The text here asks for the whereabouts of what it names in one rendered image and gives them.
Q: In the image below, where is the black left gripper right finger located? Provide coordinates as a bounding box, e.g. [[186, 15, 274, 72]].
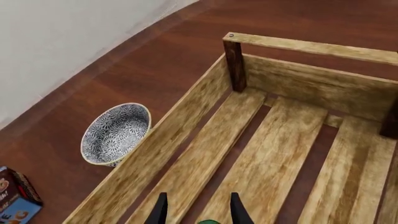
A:
[[230, 192, 256, 224]]

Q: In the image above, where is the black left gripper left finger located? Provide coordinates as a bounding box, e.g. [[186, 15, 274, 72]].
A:
[[145, 192, 169, 224]]

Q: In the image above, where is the wooden slat tray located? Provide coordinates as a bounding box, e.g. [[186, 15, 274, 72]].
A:
[[62, 32, 398, 224]]

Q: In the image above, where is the blue white patterned bowl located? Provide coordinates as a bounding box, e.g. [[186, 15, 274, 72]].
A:
[[80, 102, 152, 168]]

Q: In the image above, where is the printed food box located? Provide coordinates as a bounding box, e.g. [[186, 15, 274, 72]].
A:
[[0, 166, 44, 224]]

